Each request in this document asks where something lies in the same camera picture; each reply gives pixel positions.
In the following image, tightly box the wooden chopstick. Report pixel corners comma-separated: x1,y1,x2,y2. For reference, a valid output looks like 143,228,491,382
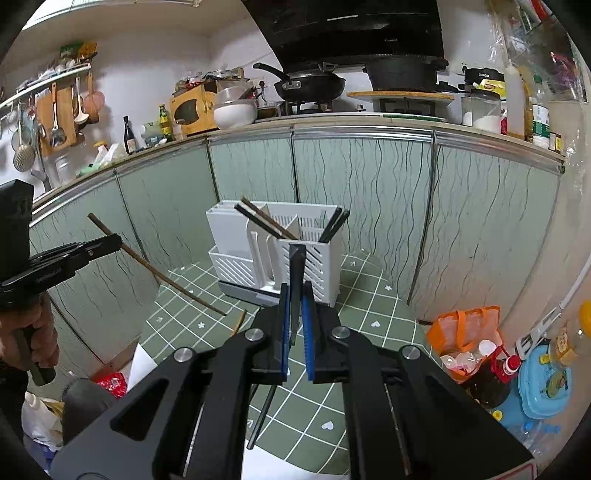
231,309,247,337
87,213,226,316
240,197,297,240

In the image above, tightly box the person's left hand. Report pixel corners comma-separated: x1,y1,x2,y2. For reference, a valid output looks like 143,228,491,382
0,292,60,371

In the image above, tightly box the white grey utensil holder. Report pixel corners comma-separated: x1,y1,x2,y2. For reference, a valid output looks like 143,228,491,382
206,200,342,306

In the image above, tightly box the dark soy sauce bottle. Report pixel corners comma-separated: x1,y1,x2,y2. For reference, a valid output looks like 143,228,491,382
123,116,137,155

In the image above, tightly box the hanging metal ladle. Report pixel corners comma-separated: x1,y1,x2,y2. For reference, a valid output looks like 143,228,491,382
49,82,66,149

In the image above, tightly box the hanging wooden board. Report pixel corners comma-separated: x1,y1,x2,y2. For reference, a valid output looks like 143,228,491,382
36,82,77,159

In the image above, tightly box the green glass bottle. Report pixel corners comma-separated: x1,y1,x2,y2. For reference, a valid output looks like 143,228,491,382
158,104,174,141

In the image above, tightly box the yellow microwave oven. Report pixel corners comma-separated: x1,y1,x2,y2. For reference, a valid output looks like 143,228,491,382
169,85,218,137

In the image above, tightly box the orange bag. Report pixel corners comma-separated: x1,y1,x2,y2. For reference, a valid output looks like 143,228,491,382
427,305,504,384

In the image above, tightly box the white bowl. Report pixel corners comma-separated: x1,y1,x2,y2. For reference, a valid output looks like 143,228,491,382
213,101,257,130

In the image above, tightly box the red cap bottle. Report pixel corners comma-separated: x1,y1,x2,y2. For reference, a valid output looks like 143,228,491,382
471,346,522,409

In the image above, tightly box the black frying pan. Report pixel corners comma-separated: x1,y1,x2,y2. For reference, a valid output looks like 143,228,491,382
252,62,346,104

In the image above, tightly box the wooden cutting board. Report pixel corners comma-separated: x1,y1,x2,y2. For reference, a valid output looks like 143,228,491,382
346,91,456,104

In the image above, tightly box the black cooking pot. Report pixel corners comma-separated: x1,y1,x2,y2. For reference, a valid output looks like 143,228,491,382
363,55,449,92

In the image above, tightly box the blue plastic container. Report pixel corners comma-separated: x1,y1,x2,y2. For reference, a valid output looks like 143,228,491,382
496,343,573,429

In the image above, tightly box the clear salt container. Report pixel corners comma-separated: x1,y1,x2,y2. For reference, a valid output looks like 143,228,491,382
470,89,502,134

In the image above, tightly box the black range hood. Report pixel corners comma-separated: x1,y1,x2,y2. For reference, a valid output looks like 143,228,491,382
243,0,445,72

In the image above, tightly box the yellow lid jar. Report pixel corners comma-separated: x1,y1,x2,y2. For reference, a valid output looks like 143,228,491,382
549,300,591,370

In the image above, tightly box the white squeeze bottle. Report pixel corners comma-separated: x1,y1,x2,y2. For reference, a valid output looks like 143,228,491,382
504,62,526,140

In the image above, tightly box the green label bottle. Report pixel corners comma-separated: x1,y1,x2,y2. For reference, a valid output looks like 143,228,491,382
531,75,550,150

